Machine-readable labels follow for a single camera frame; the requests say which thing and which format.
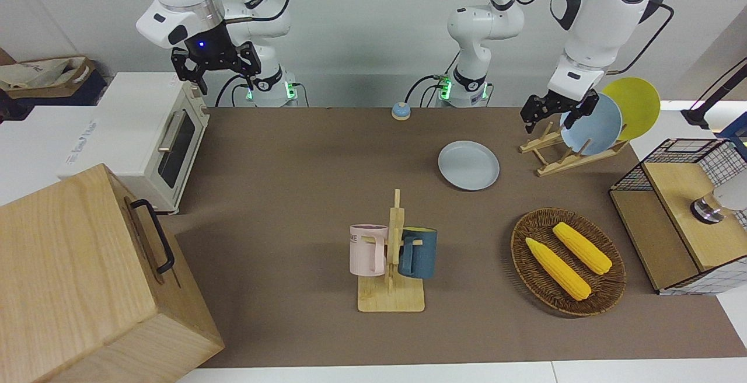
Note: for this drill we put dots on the yellow plate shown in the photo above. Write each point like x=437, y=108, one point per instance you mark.
x=639, y=105

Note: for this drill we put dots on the white cloth bag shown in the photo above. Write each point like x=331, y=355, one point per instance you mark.
x=35, y=72

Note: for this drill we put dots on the blue frame piece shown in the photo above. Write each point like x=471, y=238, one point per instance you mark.
x=736, y=135

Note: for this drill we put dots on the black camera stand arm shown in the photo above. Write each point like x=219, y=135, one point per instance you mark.
x=709, y=103

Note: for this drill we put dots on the short yellow corn cob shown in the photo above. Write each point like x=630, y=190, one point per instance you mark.
x=582, y=247

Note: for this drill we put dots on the wooden plate rack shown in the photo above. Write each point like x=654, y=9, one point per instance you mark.
x=560, y=164

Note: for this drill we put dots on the long yellow corn cob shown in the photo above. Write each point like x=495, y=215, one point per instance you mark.
x=557, y=268

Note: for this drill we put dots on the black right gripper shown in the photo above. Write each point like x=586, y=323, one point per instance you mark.
x=211, y=44

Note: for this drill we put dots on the dark blue mug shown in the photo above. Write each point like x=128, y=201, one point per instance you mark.
x=420, y=254

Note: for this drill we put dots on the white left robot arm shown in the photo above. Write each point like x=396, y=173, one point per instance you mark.
x=589, y=21

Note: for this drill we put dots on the cardboard box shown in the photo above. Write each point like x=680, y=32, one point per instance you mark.
x=76, y=88

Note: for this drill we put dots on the light wooden box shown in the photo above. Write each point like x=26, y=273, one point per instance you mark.
x=76, y=278

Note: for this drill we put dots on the white object with metal cap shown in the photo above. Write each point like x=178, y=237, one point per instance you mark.
x=709, y=206

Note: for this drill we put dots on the white toaster oven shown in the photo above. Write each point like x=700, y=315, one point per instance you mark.
x=134, y=132

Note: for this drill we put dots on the blue and orange bell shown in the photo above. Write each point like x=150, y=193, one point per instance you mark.
x=400, y=111

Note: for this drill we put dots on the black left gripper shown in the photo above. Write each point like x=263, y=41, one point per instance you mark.
x=558, y=105

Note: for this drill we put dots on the brown wicker basket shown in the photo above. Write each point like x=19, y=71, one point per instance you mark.
x=531, y=269

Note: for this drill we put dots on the gray plate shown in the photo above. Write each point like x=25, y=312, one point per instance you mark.
x=468, y=165

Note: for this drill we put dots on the brown table mat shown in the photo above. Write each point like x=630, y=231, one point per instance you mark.
x=280, y=196

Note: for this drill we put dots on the wooden mug stand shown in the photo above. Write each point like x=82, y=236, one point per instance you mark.
x=390, y=298

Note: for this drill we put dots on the pink mug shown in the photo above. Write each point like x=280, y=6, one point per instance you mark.
x=365, y=251

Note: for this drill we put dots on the light blue plate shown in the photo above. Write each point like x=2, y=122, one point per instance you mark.
x=598, y=126

